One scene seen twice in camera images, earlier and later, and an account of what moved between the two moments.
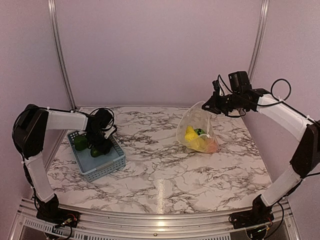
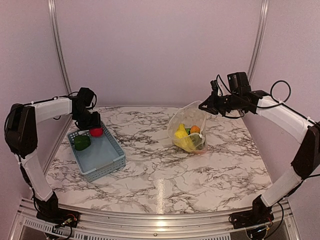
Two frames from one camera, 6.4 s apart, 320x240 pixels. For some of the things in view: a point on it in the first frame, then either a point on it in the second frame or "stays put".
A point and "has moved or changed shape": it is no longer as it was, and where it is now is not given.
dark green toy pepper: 81,142 stays put
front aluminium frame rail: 99,226 stays put
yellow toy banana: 198,144 → 186,143
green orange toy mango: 96,152 → 198,140
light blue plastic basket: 95,168 stays put
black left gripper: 105,148 → 96,122
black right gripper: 213,105 stays put
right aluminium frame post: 263,11 stays put
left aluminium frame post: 52,9 stays put
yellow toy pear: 191,134 → 181,132
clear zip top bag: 195,132 has moved or changed shape
